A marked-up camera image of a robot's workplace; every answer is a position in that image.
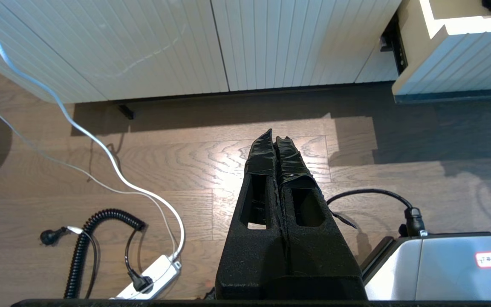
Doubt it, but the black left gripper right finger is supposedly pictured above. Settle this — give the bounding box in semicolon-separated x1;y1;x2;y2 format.
274;136;368;299

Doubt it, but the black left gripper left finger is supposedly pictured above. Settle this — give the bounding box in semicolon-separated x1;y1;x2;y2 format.
215;129;290;299

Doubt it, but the white drawer with dark handle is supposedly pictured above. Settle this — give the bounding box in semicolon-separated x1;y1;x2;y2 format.
380;0;491;105

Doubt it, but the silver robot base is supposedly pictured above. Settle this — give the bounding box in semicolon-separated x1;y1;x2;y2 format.
360;232;491;301

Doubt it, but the cream TV cabinet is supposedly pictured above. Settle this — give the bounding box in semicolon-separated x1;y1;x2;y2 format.
0;0;404;121

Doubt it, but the white power strip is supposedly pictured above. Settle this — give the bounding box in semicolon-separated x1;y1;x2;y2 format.
110;254;182;300

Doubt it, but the thick white cable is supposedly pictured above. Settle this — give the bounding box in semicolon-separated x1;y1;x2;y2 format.
0;0;185;261

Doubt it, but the black looped floor cable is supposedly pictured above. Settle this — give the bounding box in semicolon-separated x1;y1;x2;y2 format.
326;188;427;237

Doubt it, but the coiled black cable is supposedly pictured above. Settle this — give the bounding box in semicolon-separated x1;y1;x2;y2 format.
63;208;155;299

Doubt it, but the black plug with thin cable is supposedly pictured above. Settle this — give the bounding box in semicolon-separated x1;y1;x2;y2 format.
40;225;100;299

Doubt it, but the thin white cable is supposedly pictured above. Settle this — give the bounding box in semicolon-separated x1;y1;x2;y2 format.
0;90;179;257

